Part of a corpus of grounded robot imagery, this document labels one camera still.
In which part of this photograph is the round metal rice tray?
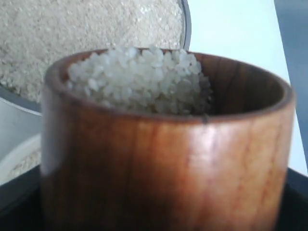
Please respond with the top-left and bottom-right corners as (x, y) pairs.
(0, 0), (191, 115)

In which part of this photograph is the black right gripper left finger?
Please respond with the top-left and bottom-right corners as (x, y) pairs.
(0, 166), (44, 231)

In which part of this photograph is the white bowl of rice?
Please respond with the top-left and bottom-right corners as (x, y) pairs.
(0, 98), (41, 185)

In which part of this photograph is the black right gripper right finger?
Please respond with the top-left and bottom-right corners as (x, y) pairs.
(275, 169), (308, 231)

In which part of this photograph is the brown wooden cup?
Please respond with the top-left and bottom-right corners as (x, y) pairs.
(40, 51), (295, 231)

